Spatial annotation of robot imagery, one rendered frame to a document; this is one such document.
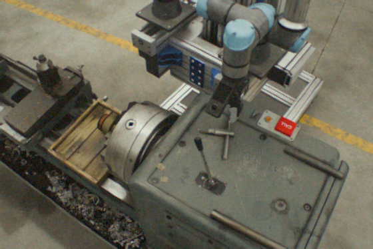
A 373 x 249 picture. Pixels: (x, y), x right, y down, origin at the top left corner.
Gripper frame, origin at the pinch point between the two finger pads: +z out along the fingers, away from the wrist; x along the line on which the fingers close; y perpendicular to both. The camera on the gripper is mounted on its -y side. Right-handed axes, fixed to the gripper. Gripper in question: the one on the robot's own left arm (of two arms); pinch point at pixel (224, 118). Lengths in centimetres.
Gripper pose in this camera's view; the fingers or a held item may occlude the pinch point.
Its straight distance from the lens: 113.9
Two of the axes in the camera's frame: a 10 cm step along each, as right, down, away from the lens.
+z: 0.1, 5.9, 8.0
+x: -8.4, -4.3, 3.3
